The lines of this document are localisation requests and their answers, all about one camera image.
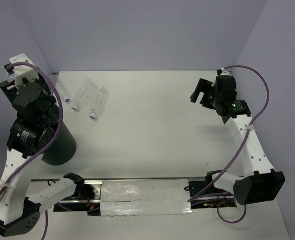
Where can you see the metal base rail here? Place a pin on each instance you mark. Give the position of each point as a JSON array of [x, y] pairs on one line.
[[89, 200]]

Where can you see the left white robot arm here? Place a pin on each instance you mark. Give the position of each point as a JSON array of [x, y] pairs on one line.
[[37, 136]]

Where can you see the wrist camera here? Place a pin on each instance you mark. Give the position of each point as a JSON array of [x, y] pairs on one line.
[[21, 72], [225, 82]]

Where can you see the clear bottle white cap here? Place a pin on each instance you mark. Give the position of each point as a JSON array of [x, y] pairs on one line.
[[83, 96]]

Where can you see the clear bottle blue cap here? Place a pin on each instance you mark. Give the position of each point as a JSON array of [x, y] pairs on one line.
[[99, 101]]

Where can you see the silver taped cover plate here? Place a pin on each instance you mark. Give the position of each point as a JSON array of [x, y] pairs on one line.
[[144, 198]]

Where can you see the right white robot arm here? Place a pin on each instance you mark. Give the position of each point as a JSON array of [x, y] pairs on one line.
[[260, 181]]

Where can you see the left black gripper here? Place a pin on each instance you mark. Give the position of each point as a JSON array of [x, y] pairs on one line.
[[10, 87]]

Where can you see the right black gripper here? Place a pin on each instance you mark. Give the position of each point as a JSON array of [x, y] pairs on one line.
[[205, 86]]

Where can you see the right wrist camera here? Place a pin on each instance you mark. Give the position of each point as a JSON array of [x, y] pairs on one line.
[[225, 82]]

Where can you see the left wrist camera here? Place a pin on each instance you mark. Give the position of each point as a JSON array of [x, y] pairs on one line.
[[21, 72]]

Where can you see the black cylindrical bin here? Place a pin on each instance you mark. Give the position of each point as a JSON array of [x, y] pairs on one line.
[[63, 149]]

